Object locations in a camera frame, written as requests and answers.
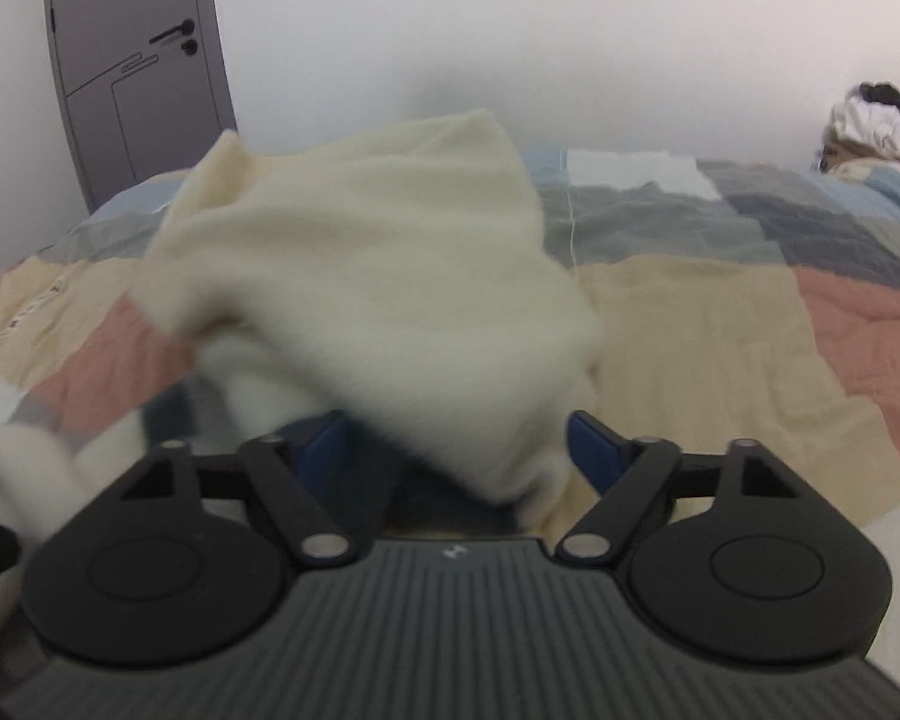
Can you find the grey door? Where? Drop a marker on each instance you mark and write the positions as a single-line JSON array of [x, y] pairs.
[[129, 111]]

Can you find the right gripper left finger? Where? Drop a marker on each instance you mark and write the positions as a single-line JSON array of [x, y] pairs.
[[185, 555]]

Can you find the black door handle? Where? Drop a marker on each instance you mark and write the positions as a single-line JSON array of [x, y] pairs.
[[179, 38]]

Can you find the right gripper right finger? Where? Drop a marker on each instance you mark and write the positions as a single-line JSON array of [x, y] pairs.
[[732, 556]]

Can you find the pile of clothes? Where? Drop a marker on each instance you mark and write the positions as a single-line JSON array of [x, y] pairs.
[[865, 125]]

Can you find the cream knit sweater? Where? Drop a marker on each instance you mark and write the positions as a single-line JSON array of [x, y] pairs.
[[400, 277]]

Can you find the patchwork bed quilt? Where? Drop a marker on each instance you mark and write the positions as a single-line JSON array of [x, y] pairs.
[[739, 299]]

